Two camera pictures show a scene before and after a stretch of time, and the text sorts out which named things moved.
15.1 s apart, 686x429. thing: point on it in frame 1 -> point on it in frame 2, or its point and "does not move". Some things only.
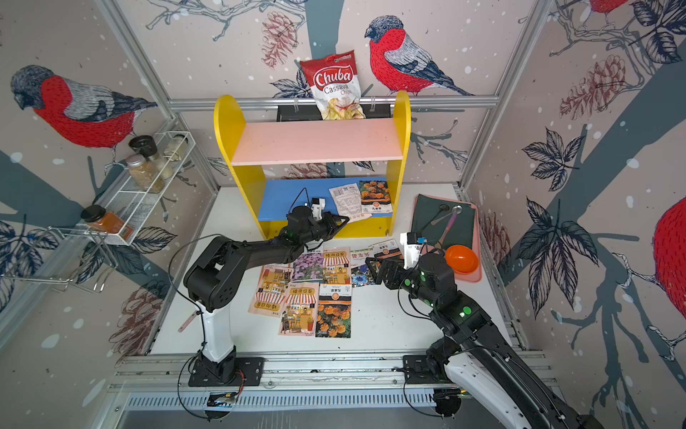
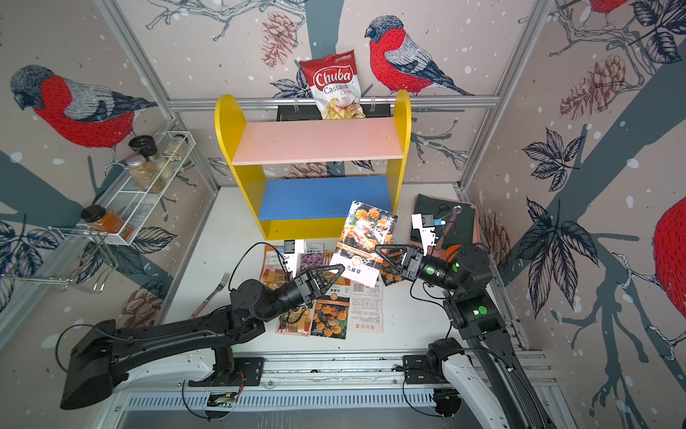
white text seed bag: x=347 y=202 -> x=366 y=308
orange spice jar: x=96 y=216 does not move
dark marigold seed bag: x=334 y=313 does not move
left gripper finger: x=336 y=230 -> x=339 y=271
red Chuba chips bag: x=335 y=85 does not move
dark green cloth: x=431 y=214 does not move
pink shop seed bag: x=299 y=314 does not move
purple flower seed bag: x=309 y=265 does not move
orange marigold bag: x=375 y=197 -> x=365 y=229
